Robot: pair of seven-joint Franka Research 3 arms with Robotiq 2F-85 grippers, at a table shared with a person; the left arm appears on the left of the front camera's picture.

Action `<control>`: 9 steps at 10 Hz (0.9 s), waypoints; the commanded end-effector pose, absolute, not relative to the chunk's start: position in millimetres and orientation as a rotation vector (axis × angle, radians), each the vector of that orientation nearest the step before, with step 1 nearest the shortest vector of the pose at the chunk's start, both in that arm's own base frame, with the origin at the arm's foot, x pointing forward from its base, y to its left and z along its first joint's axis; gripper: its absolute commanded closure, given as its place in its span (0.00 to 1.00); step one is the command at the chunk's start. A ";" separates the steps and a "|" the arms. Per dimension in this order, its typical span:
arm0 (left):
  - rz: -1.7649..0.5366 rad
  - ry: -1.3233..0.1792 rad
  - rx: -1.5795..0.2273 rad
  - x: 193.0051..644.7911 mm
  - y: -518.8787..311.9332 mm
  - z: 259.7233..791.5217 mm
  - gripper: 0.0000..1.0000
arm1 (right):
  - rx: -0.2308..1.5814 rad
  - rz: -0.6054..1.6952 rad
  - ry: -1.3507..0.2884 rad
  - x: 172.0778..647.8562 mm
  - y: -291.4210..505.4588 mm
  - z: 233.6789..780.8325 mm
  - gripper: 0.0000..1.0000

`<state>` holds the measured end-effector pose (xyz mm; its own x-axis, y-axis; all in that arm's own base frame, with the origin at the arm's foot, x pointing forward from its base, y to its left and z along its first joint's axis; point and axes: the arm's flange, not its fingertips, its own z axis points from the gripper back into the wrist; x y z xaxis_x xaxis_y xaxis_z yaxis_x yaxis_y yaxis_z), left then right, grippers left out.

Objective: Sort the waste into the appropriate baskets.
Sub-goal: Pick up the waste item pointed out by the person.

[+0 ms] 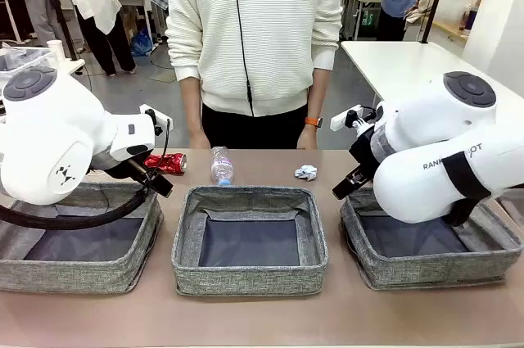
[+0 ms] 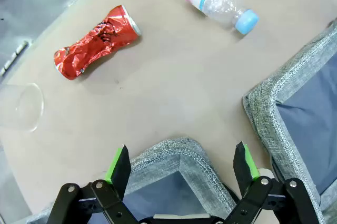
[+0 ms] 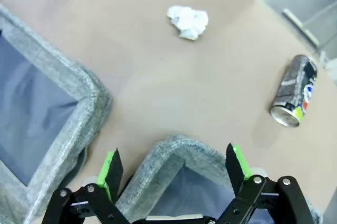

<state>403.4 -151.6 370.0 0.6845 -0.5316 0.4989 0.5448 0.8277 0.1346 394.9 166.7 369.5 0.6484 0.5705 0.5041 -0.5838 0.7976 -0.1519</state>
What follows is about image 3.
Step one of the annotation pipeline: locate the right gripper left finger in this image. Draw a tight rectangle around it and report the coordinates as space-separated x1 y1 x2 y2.
42 147 130 224

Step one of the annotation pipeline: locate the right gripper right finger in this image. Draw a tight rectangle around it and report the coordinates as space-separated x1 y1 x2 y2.
215 143 315 224

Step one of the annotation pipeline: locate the white paper ball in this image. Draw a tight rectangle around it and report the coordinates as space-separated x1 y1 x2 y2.
166 5 209 41

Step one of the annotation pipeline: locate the grey fabric basket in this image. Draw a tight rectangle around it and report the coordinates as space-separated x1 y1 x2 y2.
0 4 114 224
115 133 323 224

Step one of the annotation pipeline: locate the black crushed drink can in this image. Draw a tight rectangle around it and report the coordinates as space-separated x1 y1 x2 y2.
270 54 319 128

